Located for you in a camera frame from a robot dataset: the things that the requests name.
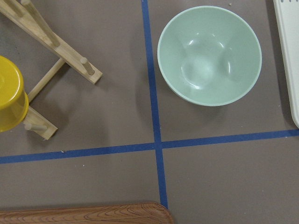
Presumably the mint green bowl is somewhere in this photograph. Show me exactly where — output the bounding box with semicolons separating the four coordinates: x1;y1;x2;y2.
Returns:
157;6;262;106

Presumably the wooden peg drying rack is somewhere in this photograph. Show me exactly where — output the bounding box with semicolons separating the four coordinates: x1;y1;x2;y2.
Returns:
0;0;101;144

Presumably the brown wooden tray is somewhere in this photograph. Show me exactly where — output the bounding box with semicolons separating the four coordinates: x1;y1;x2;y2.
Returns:
0;203;174;224

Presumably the cream bear tray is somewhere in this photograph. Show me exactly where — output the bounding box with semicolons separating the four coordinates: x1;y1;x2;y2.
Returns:
273;0;299;126

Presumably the yellow plastic cup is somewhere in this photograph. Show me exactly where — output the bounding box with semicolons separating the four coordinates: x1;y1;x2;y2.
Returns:
0;56;29;132

